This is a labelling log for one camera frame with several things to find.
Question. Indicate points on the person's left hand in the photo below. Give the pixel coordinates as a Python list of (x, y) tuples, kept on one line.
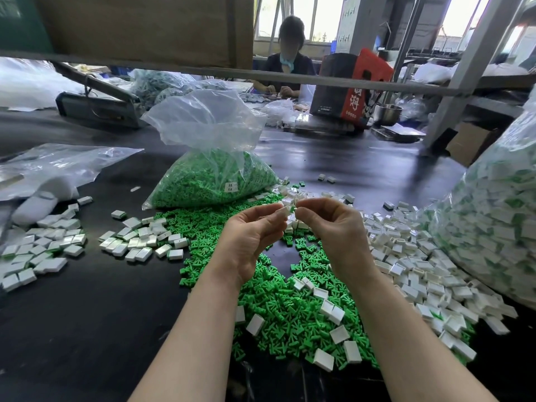
[(244, 240)]

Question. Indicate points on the person's right hand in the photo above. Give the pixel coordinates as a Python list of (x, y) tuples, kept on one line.
[(339, 237)]

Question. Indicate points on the pile of green parts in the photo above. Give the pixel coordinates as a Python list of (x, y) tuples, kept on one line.
[(209, 240)]

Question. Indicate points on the pile of white plastic caps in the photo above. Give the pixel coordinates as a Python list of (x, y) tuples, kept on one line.
[(430, 258)]

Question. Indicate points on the pile of assembled white pieces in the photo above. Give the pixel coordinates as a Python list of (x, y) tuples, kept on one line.
[(43, 248)]

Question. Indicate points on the person's left forearm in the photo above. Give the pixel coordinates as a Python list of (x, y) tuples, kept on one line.
[(186, 359)]

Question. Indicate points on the person's right forearm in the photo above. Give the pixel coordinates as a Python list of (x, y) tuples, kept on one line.
[(423, 359)]

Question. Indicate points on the bag of green clips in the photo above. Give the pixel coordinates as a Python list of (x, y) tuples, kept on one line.
[(218, 177)]

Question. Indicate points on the clear bag of pale parts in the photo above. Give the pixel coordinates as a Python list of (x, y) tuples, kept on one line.
[(173, 86)]

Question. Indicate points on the large bag of white caps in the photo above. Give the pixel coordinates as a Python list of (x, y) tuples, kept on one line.
[(512, 215)]

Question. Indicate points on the white paper sheets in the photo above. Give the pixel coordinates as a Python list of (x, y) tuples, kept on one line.
[(399, 131)]

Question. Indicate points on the metal bowl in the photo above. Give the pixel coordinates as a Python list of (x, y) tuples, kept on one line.
[(388, 114)]

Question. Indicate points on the crumpled white plastic bag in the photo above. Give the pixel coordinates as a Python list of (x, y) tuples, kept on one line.
[(281, 111)]

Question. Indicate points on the black and red box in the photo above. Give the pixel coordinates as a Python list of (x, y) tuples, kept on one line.
[(347, 91)]

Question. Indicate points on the cardboard box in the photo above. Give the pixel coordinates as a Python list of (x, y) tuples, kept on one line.
[(474, 144)]

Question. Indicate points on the black table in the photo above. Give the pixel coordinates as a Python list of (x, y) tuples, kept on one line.
[(84, 343)]

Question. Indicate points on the empty clear plastic bag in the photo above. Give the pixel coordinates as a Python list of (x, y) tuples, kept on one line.
[(59, 163)]

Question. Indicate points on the white bags on shelf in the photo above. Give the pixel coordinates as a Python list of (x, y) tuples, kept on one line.
[(467, 72)]

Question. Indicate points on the brown board panel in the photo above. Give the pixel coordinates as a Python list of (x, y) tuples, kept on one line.
[(131, 29)]

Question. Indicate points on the white plastic sheet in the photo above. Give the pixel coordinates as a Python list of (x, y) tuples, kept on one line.
[(37, 84)]

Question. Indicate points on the grey metal shelf frame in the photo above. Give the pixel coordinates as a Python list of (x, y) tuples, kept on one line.
[(167, 69)]

